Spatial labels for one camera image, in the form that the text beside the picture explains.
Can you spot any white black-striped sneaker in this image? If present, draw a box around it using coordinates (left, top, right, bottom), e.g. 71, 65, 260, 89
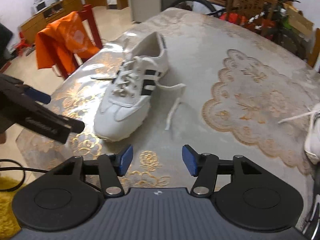
93, 32, 169, 142

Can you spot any wooden dining chair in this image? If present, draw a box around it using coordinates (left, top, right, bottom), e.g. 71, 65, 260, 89
225, 0, 278, 36

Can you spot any cardboard box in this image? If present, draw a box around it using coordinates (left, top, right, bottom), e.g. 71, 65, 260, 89
284, 3, 314, 40

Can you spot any red wooden chair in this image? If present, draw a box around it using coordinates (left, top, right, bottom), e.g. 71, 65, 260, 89
50, 4, 103, 79

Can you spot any person's left hand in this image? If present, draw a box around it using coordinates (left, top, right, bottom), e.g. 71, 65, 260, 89
0, 131, 7, 144

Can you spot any orange bag on chair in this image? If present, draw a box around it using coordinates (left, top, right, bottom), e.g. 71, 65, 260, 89
35, 11, 99, 74

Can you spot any wooden sideboard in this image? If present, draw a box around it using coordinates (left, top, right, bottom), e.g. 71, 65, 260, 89
18, 0, 83, 44

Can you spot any wooden chair by wall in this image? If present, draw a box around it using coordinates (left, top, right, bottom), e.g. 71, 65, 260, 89
307, 28, 320, 68

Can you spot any yellow sleeve forearm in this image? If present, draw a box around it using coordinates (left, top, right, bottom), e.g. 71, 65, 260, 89
0, 177, 21, 239

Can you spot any cream shoelace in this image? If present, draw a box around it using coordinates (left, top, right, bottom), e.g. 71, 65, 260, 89
90, 56, 188, 131

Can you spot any white microwave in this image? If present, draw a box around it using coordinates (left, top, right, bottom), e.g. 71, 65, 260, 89
34, 1, 47, 12

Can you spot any black bicycle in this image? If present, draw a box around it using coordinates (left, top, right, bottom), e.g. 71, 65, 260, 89
169, 0, 306, 60

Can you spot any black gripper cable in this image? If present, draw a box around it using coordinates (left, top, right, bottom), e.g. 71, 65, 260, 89
0, 158, 101, 193

